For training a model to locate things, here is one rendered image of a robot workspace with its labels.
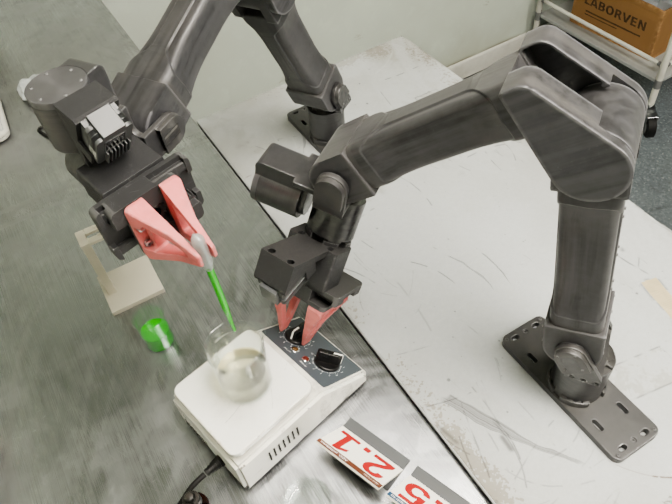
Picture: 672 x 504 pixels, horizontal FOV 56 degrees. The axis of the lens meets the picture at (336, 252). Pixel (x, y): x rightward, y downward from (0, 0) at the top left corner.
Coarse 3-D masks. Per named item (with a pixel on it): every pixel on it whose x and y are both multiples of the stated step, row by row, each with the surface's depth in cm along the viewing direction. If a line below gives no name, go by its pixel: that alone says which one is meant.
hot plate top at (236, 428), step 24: (192, 384) 74; (216, 384) 73; (288, 384) 73; (192, 408) 72; (216, 408) 71; (240, 408) 71; (264, 408) 71; (288, 408) 71; (216, 432) 70; (240, 432) 69; (264, 432) 69
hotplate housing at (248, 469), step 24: (288, 360) 77; (312, 384) 75; (336, 384) 76; (360, 384) 80; (312, 408) 74; (336, 408) 79; (288, 432) 72; (216, 456) 73; (240, 456) 69; (264, 456) 71; (240, 480) 71
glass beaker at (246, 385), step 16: (240, 320) 69; (208, 336) 68; (224, 336) 70; (240, 336) 71; (256, 336) 70; (208, 352) 68; (224, 352) 72; (240, 368) 65; (256, 368) 67; (224, 384) 68; (240, 384) 68; (256, 384) 69; (240, 400) 70; (256, 400) 71
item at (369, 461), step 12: (336, 432) 76; (336, 444) 73; (348, 444) 74; (360, 444) 75; (348, 456) 72; (360, 456) 73; (372, 456) 74; (372, 468) 72; (384, 468) 72; (396, 468) 73; (384, 480) 70
